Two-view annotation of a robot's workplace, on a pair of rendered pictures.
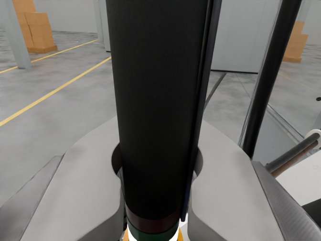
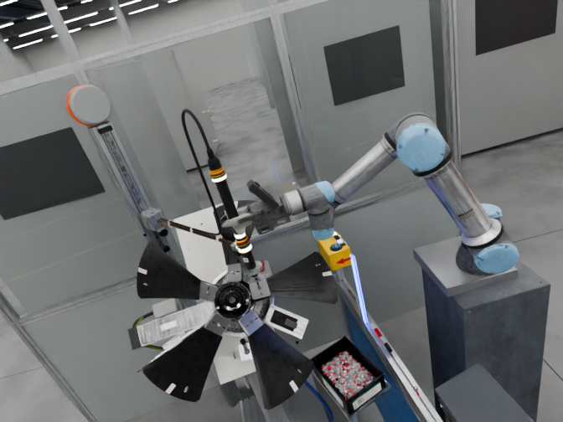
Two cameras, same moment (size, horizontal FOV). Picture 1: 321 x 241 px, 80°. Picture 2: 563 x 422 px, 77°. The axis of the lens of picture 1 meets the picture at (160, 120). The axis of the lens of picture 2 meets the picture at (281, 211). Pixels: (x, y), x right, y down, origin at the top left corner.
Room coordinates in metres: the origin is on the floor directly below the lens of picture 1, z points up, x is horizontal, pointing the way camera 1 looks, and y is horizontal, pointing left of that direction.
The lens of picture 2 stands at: (0.02, 1.01, 1.94)
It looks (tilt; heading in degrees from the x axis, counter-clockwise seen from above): 26 degrees down; 264
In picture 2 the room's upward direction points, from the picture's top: 16 degrees counter-clockwise
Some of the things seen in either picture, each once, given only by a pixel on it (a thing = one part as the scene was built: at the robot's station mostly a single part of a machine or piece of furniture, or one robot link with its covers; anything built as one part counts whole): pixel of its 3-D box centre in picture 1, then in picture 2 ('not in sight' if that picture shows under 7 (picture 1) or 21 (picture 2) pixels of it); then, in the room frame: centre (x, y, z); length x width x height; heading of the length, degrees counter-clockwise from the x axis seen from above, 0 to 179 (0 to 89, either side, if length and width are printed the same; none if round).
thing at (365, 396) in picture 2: not in sight; (347, 373); (-0.12, 0.17, 0.84); 0.22 x 0.17 x 0.07; 106
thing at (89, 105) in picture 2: not in sight; (89, 105); (0.49, -0.58, 1.88); 0.17 x 0.15 x 0.16; 0
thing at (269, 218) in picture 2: not in sight; (269, 213); (-0.04, 0.00, 1.45); 0.12 x 0.08 x 0.09; 0
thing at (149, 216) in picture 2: not in sight; (153, 218); (0.44, -0.51, 1.37); 0.10 x 0.07 x 0.08; 125
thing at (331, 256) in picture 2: not in sight; (334, 251); (-0.28, -0.29, 1.02); 0.16 x 0.10 x 0.11; 90
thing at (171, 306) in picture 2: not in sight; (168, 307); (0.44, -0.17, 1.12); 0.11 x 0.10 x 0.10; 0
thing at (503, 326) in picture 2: not in sight; (480, 362); (-0.70, 0.09, 0.50); 0.30 x 0.30 x 1.00; 84
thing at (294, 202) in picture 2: not in sight; (292, 203); (-0.12, 0.00, 1.46); 0.08 x 0.05 x 0.08; 90
